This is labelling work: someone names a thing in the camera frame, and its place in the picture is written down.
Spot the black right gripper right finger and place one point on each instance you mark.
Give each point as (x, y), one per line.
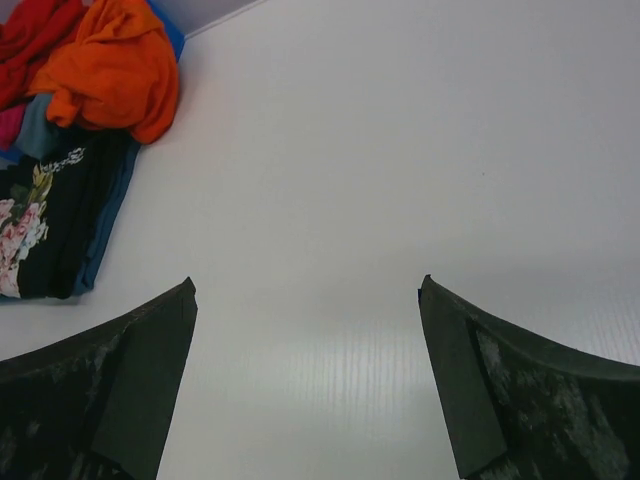
(520, 406)

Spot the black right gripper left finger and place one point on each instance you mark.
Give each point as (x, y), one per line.
(98, 404)

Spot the orange t-shirt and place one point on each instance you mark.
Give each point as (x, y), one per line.
(120, 72)

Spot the black floral folded t-shirt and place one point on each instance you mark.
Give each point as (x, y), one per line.
(50, 225)

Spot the grey-teal t-shirt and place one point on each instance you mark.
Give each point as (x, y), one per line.
(38, 137)

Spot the pink t-shirt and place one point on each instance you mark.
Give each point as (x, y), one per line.
(11, 120)

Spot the blue plastic bin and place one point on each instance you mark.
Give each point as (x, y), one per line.
(12, 155)

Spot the red t-shirt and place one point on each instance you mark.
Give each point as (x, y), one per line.
(30, 35)

